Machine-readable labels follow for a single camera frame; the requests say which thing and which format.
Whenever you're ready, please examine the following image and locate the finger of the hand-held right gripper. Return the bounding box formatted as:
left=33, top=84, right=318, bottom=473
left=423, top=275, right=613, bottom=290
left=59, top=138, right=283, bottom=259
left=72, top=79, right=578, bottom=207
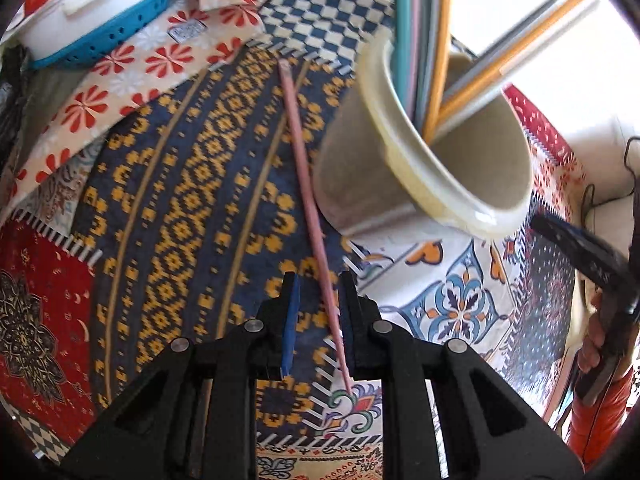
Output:
left=530, top=212, right=630, bottom=287

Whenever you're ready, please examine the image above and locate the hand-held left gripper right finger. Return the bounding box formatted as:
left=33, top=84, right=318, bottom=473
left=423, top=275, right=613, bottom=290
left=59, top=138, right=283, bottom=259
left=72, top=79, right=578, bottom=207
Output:
left=339, top=271, right=586, bottom=480

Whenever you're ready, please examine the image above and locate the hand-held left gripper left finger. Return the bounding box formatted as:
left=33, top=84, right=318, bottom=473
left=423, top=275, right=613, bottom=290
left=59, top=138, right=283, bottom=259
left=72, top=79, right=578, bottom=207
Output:
left=60, top=271, right=301, bottom=480

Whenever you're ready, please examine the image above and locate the pink chopstick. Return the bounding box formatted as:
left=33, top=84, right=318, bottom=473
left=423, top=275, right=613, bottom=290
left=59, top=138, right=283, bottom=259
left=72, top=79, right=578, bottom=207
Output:
left=277, top=58, right=353, bottom=393

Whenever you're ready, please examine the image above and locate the white cup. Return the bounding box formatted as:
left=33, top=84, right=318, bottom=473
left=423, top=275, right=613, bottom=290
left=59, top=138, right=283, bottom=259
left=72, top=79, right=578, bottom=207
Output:
left=312, top=25, right=535, bottom=241

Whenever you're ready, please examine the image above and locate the bunch of colourful chopsticks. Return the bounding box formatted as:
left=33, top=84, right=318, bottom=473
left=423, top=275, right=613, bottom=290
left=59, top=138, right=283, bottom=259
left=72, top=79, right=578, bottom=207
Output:
left=391, top=0, right=601, bottom=143

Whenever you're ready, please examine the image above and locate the person's right forearm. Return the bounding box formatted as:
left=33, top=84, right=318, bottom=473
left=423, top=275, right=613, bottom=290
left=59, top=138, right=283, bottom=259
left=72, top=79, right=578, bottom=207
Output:
left=570, top=355, right=640, bottom=466

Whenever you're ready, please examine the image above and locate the person's right hand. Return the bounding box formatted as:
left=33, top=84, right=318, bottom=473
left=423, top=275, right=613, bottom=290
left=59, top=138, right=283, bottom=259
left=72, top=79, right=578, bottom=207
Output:
left=575, top=291, right=607, bottom=387

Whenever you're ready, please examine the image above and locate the patchwork printed cloth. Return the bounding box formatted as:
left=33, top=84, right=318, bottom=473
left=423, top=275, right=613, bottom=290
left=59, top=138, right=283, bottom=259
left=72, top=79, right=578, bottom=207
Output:
left=0, top=0, right=588, bottom=480

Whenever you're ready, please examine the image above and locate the blue white strainer basket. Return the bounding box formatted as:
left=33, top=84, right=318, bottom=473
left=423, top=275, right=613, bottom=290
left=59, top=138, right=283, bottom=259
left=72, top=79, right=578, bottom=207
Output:
left=15, top=0, right=198, bottom=70

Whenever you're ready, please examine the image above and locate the black power cable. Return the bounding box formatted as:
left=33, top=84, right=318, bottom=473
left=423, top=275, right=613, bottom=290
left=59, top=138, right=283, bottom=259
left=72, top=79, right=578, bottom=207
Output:
left=580, top=135, right=640, bottom=226

